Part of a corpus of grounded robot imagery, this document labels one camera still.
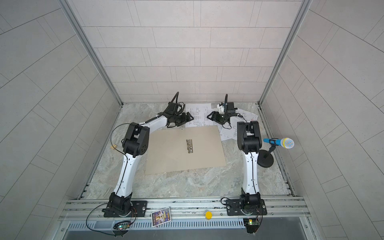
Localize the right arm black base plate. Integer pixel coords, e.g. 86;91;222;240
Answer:
225;199;268;216

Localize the red-stamped technical drawing sheet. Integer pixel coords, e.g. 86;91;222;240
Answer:
237;109;258;122

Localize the metal folder clip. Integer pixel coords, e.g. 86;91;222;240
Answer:
186;140;193;154

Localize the right circuit board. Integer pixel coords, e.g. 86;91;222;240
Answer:
243;219;260;234

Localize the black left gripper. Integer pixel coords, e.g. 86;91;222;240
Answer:
172;112;195;126

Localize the colourful printed card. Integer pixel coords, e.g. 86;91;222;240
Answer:
151;207;172;227

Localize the aluminium corner frame post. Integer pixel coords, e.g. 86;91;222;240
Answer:
259;0;312;106
58;0;123;107

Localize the aluminium corner frame post left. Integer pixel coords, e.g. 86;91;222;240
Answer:
58;0;123;107

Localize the aluminium front rail frame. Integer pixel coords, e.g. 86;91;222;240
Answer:
51;196;320;240

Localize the left green circuit board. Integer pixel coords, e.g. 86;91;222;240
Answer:
113;221;131;231

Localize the beige cardboard folder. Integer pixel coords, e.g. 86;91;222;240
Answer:
145;126;226;175

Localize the aluminium corner frame post right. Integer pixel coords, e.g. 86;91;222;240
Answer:
259;0;312;106

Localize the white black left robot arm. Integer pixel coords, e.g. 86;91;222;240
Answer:
102;102;194;217

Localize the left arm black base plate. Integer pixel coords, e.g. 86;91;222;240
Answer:
102;200;148;218

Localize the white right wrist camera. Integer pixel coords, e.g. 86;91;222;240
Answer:
217;103;226;115

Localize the black round microphone stand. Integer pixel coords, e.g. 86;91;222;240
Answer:
257;145;276;168

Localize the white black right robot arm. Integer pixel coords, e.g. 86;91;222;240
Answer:
207;102;267;216

